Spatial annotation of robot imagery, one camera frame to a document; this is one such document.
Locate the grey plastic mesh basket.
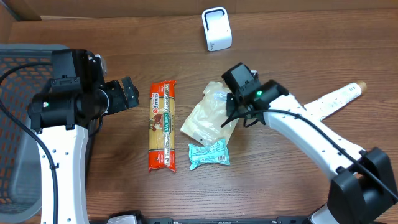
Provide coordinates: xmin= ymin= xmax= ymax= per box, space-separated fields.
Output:
xmin=1 ymin=44 xmax=68 ymax=223

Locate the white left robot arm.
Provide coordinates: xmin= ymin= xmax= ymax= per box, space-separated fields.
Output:
xmin=28 ymin=49 xmax=139 ymax=223

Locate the orange spaghetti packet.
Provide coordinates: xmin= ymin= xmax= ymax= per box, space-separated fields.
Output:
xmin=148 ymin=80 xmax=176 ymax=172

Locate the clear plastic pouch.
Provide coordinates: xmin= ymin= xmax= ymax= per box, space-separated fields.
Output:
xmin=180 ymin=82 xmax=238 ymax=146

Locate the white barcode scanner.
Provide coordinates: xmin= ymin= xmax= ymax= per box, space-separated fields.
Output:
xmin=201 ymin=7 xmax=233 ymax=52

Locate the white tube with gold cap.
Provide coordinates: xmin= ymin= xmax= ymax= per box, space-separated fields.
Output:
xmin=304 ymin=81 xmax=368 ymax=121

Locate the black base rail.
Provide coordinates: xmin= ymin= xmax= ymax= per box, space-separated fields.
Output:
xmin=107 ymin=211 xmax=312 ymax=224

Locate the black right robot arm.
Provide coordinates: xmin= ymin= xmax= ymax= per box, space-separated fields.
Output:
xmin=221 ymin=63 xmax=397 ymax=223

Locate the teal snack wrapper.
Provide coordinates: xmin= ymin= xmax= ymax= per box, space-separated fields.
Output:
xmin=188 ymin=139 xmax=231 ymax=170

